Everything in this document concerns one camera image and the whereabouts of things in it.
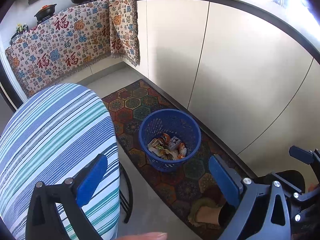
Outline cream kitchen counter cabinets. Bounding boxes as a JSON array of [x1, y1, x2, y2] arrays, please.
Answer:
[[132, 0, 320, 178]]

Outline black clay pot red lid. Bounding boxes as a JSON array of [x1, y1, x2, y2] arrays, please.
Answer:
[[34, 4, 57, 22]]

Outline black metal table frame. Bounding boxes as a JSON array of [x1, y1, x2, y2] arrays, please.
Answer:
[[117, 161, 134, 224]]

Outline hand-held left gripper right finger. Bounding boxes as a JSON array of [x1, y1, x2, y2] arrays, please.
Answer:
[[209, 154, 292, 240]]

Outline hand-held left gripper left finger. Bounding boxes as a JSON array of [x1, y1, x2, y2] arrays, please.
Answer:
[[26, 154, 108, 240]]

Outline person's left hand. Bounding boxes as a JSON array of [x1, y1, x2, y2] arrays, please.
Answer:
[[117, 232, 168, 240]]

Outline small printed cloth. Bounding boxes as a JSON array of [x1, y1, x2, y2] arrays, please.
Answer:
[[108, 0, 140, 67]]

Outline round striped tablecloth table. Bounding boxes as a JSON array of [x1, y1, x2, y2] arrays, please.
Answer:
[[0, 83, 121, 240]]

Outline snack wrappers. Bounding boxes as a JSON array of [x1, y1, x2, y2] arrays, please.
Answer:
[[148, 139, 163, 155]]

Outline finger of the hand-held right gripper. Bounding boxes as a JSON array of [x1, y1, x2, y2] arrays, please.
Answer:
[[289, 145, 320, 165], [271, 170, 307, 200]]

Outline large printed cloth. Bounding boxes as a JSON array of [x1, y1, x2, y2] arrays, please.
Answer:
[[5, 0, 112, 98]]

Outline blue plastic basket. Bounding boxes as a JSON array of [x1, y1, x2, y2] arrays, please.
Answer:
[[139, 109, 202, 172]]

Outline patterned floor mat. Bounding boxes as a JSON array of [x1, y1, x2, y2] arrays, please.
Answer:
[[101, 79, 253, 240]]

